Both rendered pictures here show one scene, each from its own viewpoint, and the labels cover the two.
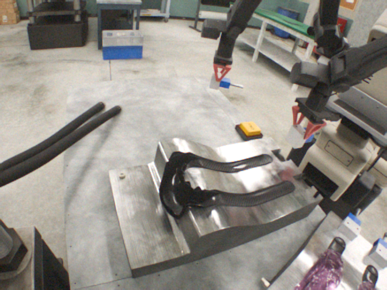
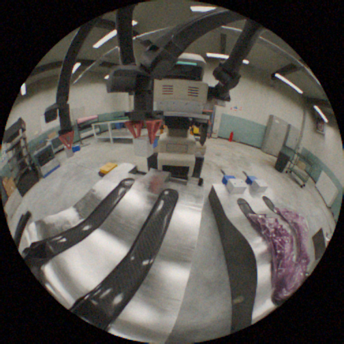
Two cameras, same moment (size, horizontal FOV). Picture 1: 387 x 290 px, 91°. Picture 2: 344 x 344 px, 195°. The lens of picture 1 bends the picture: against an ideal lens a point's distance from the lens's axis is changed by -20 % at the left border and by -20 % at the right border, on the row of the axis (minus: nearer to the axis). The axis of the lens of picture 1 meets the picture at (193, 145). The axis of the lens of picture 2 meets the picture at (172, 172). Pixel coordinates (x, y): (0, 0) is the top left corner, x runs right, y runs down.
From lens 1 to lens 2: 0.44 m
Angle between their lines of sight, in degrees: 35
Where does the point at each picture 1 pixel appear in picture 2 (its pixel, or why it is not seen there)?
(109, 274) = not seen: outside the picture
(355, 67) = (169, 40)
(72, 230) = not seen: outside the picture
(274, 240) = (198, 251)
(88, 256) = not seen: outside the picture
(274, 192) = (161, 215)
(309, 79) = (126, 78)
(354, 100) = (169, 107)
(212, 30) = (50, 112)
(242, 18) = (63, 85)
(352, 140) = (180, 135)
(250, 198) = (138, 253)
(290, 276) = (264, 282)
